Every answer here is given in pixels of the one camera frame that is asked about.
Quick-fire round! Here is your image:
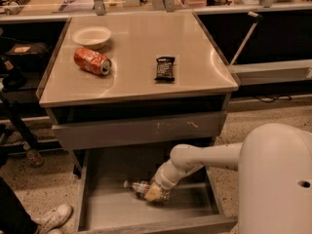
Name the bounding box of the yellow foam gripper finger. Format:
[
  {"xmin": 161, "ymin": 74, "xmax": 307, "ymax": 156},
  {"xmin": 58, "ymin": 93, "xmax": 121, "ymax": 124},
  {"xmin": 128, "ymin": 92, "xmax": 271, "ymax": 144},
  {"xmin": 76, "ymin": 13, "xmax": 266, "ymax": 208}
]
[{"xmin": 144, "ymin": 183, "xmax": 164, "ymax": 202}]

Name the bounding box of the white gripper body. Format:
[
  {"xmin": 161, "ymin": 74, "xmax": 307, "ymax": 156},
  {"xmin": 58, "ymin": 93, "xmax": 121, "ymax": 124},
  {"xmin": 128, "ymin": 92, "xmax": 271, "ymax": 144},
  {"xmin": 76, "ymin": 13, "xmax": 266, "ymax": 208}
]
[{"xmin": 154, "ymin": 171, "xmax": 174, "ymax": 190}]

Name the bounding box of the clear plastic water bottle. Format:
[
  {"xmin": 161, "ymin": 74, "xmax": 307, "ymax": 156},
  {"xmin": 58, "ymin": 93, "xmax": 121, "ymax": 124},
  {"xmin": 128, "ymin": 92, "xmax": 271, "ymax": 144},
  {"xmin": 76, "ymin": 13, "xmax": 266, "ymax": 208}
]
[{"xmin": 124, "ymin": 179, "xmax": 171, "ymax": 204}]

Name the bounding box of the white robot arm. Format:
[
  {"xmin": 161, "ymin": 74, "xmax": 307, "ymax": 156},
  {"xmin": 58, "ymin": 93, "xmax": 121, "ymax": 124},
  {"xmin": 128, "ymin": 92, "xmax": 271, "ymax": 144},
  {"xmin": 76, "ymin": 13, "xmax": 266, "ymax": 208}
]
[{"xmin": 144, "ymin": 124, "xmax": 312, "ymax": 234}]

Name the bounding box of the closed grey top drawer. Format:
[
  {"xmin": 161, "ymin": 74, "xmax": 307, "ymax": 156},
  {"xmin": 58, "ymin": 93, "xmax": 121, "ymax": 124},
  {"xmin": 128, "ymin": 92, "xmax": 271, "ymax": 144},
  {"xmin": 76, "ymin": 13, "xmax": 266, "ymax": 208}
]
[{"xmin": 52, "ymin": 111, "xmax": 227, "ymax": 150}]

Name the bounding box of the open grey middle drawer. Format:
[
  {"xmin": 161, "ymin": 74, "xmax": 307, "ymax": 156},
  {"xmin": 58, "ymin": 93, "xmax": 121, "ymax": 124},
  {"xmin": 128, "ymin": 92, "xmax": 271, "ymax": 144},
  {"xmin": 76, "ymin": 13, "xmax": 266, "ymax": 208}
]
[{"xmin": 75, "ymin": 144, "xmax": 237, "ymax": 234}]

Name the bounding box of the grey drawer cabinet with counter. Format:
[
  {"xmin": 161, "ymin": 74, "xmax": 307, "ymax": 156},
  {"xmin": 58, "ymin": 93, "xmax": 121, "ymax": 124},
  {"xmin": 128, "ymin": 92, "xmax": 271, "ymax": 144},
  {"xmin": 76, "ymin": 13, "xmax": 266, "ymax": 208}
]
[{"xmin": 35, "ymin": 10, "xmax": 241, "ymax": 177}]

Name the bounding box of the small bottle on floor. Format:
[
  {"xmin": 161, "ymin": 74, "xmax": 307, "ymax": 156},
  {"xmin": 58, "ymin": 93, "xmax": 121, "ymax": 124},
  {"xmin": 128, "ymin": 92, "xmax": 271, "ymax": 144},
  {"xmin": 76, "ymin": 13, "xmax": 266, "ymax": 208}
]
[{"xmin": 23, "ymin": 144, "xmax": 44, "ymax": 167}]

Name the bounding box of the white sneaker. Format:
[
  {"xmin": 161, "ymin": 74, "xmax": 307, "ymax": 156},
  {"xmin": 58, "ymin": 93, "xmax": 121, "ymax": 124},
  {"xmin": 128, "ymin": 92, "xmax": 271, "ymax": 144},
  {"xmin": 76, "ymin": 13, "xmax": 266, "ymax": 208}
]
[{"xmin": 34, "ymin": 204, "xmax": 73, "ymax": 234}]

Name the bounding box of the black snack bar wrapper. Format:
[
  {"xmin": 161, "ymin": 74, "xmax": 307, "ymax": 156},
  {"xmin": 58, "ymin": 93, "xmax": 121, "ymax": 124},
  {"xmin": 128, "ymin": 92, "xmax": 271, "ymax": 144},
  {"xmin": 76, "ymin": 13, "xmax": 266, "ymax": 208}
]
[{"xmin": 155, "ymin": 57, "xmax": 176, "ymax": 82}]

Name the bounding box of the crushed orange soda can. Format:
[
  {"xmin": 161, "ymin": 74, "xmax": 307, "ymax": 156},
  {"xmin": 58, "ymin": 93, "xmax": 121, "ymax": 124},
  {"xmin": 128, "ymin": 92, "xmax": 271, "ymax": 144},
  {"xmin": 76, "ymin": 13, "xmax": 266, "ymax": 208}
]
[{"xmin": 74, "ymin": 48, "xmax": 112, "ymax": 76}]

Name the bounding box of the dark trouser leg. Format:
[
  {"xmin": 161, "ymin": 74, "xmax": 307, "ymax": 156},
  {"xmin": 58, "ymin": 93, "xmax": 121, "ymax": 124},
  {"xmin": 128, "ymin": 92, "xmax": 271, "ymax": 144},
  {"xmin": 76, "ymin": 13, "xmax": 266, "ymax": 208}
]
[{"xmin": 0, "ymin": 177, "xmax": 38, "ymax": 234}]

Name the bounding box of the white paper bowl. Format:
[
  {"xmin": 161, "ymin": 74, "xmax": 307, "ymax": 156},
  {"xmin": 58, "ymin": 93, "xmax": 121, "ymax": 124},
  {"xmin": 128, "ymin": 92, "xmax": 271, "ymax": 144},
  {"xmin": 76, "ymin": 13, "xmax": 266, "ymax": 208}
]
[{"xmin": 72, "ymin": 26, "xmax": 111, "ymax": 50}]

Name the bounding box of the black stand leg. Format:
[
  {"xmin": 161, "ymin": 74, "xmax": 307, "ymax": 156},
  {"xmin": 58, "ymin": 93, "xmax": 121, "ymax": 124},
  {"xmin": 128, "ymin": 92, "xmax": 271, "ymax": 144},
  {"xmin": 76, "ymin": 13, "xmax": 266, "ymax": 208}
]
[{"xmin": 0, "ymin": 94, "xmax": 39, "ymax": 149}]

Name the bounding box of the black bag with tag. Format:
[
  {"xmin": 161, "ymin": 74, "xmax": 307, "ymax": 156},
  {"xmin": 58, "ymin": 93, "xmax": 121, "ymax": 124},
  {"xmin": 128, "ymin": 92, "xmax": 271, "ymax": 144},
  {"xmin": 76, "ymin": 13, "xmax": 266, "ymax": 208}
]
[{"xmin": 5, "ymin": 42, "xmax": 49, "ymax": 72}]

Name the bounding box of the black cable on floor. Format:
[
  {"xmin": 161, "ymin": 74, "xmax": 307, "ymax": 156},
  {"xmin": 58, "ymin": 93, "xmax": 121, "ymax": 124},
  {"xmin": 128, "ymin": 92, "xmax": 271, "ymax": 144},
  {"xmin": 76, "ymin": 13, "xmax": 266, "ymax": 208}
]
[{"xmin": 253, "ymin": 94, "xmax": 293, "ymax": 103}]

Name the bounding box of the white stick with black handle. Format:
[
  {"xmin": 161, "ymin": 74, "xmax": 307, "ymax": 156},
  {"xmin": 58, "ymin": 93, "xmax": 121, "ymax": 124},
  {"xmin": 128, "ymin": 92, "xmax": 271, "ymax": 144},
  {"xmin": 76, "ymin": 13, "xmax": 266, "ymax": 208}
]
[{"xmin": 230, "ymin": 12, "xmax": 263, "ymax": 65}]

